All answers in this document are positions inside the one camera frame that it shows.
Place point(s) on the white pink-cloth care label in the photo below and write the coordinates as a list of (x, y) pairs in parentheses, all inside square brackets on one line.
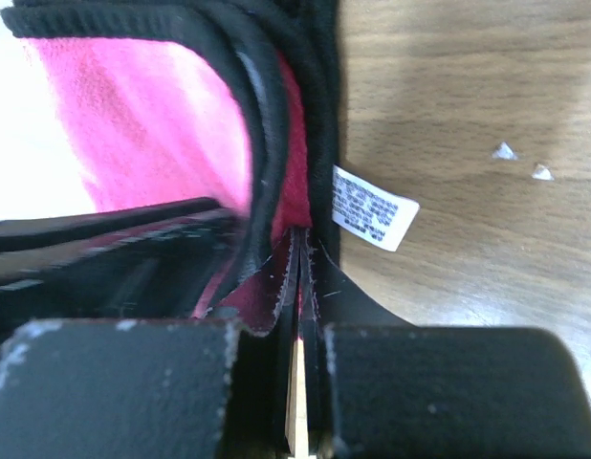
[(371, 213)]

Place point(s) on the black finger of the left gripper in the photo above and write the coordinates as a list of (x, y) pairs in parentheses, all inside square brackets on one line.
[(151, 262)]

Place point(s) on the pink cloth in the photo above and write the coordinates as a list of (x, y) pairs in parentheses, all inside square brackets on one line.
[(164, 102)]

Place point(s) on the white towel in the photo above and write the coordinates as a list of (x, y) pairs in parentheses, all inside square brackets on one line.
[(40, 176)]

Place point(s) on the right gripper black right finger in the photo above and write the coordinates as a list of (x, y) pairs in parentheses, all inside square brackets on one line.
[(378, 386)]

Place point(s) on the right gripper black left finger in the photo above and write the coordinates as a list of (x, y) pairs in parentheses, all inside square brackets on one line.
[(212, 385)]

